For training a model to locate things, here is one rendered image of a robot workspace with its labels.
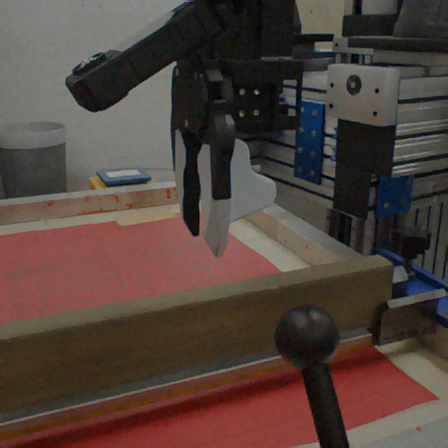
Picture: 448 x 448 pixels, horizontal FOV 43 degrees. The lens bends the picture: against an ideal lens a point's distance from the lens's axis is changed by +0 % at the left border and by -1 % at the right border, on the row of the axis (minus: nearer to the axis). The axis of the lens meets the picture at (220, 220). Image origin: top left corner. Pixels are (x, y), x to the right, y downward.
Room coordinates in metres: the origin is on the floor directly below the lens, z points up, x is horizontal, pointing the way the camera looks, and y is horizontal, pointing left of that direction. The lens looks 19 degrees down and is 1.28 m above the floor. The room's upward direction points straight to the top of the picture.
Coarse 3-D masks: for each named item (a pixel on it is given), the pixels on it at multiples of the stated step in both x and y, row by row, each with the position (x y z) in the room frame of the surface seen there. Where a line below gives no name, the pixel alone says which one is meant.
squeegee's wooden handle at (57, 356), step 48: (240, 288) 0.45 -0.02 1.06; (288, 288) 0.46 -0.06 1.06; (336, 288) 0.48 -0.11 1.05; (384, 288) 0.50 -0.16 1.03; (0, 336) 0.37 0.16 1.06; (48, 336) 0.38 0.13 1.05; (96, 336) 0.39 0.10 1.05; (144, 336) 0.41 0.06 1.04; (192, 336) 0.42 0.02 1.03; (240, 336) 0.44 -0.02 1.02; (0, 384) 0.36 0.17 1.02; (48, 384) 0.38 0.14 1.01; (96, 384) 0.39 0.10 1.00
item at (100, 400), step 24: (360, 336) 0.48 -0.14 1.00; (240, 360) 0.44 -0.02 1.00; (264, 360) 0.44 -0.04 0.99; (144, 384) 0.40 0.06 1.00; (168, 384) 0.40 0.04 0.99; (192, 384) 0.41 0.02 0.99; (48, 408) 0.37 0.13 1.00; (72, 408) 0.37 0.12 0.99; (96, 408) 0.38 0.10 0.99; (0, 432) 0.35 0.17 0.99
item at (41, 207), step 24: (72, 192) 0.99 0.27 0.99; (96, 192) 0.99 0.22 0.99; (120, 192) 0.99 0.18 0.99; (144, 192) 1.00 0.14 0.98; (168, 192) 1.02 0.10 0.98; (0, 216) 0.91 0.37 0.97; (24, 216) 0.92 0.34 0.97; (48, 216) 0.94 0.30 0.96; (72, 216) 0.95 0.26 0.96; (264, 216) 0.87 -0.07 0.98; (288, 216) 0.85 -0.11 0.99; (288, 240) 0.80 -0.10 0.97; (312, 240) 0.75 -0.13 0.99; (336, 240) 0.75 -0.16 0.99; (312, 264) 0.73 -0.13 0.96; (432, 336) 0.52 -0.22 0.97; (408, 432) 0.35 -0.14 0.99; (432, 432) 0.35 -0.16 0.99
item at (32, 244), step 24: (0, 240) 0.84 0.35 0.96; (24, 240) 0.84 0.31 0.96; (48, 240) 0.84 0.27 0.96; (72, 240) 0.84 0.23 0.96; (96, 240) 0.84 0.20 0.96; (0, 264) 0.74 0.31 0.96; (0, 288) 0.66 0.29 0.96; (0, 312) 0.60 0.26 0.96; (144, 408) 0.42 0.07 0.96; (168, 408) 0.42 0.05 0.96; (192, 408) 0.42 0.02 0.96; (48, 432) 0.39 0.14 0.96; (72, 432) 0.39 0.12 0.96; (96, 432) 0.39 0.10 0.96; (120, 432) 0.39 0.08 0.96; (144, 432) 0.39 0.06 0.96; (168, 432) 0.39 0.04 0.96; (192, 432) 0.39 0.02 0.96; (216, 432) 0.39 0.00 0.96
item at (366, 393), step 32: (96, 224) 0.91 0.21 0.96; (160, 224) 0.91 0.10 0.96; (224, 256) 0.77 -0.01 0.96; (256, 256) 0.77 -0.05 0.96; (352, 352) 0.51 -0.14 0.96; (256, 384) 0.46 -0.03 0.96; (288, 384) 0.46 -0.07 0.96; (352, 384) 0.46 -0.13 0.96; (384, 384) 0.46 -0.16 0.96; (416, 384) 0.46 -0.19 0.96; (224, 416) 0.41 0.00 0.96; (256, 416) 0.41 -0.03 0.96; (288, 416) 0.41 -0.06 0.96; (352, 416) 0.41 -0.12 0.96; (384, 416) 0.41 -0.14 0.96
